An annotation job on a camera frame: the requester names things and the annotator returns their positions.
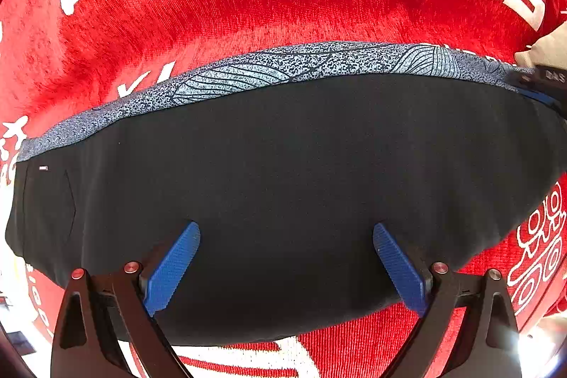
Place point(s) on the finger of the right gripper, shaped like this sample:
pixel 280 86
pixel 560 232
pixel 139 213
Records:
pixel 539 97

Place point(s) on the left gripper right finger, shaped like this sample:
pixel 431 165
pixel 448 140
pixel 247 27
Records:
pixel 487 342

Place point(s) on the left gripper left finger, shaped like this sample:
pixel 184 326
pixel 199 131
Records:
pixel 85 343

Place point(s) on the black pants blue patterned trim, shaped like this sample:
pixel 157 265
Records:
pixel 287 159

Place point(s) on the beige pillow right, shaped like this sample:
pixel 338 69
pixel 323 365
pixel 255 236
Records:
pixel 548 51

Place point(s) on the red bedspread white characters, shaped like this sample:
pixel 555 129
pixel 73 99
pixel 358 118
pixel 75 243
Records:
pixel 60 58

